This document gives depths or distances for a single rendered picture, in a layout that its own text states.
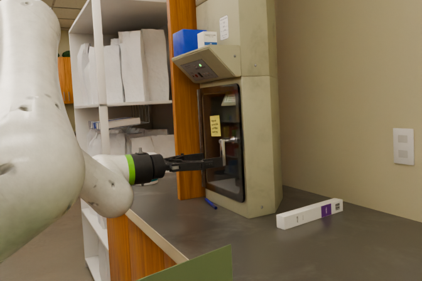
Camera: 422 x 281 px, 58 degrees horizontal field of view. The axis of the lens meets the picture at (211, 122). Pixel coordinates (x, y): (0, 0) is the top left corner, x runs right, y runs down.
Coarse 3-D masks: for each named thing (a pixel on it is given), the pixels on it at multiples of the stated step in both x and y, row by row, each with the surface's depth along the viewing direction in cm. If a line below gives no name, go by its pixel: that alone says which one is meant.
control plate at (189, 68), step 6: (198, 60) 129; (186, 66) 140; (192, 66) 137; (198, 66) 133; (204, 66) 130; (192, 72) 141; (204, 72) 134; (210, 72) 130; (198, 78) 142; (204, 78) 139
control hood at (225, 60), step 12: (204, 48) 119; (216, 48) 118; (228, 48) 120; (180, 60) 139; (192, 60) 132; (204, 60) 126; (216, 60) 120; (228, 60) 120; (240, 60) 122; (216, 72) 128; (228, 72) 122; (240, 72) 122
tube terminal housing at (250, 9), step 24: (216, 0) 134; (240, 0) 121; (264, 0) 126; (216, 24) 135; (240, 24) 122; (264, 24) 126; (240, 48) 122; (264, 48) 126; (264, 72) 126; (264, 96) 127; (264, 120) 127; (264, 144) 127; (264, 168) 127; (264, 192) 127
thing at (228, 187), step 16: (208, 96) 142; (224, 96) 131; (208, 112) 143; (224, 112) 132; (240, 112) 123; (208, 128) 144; (224, 128) 132; (240, 128) 123; (208, 144) 145; (240, 144) 124; (240, 160) 124; (208, 176) 147; (224, 176) 135; (240, 176) 125; (224, 192) 136; (240, 192) 126
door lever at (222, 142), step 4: (232, 136) 127; (220, 140) 125; (224, 140) 125; (228, 140) 126; (232, 140) 127; (220, 144) 125; (224, 144) 125; (220, 148) 125; (224, 148) 125; (220, 152) 126; (224, 152) 125; (220, 156) 126; (224, 156) 125; (224, 160) 125; (224, 164) 125
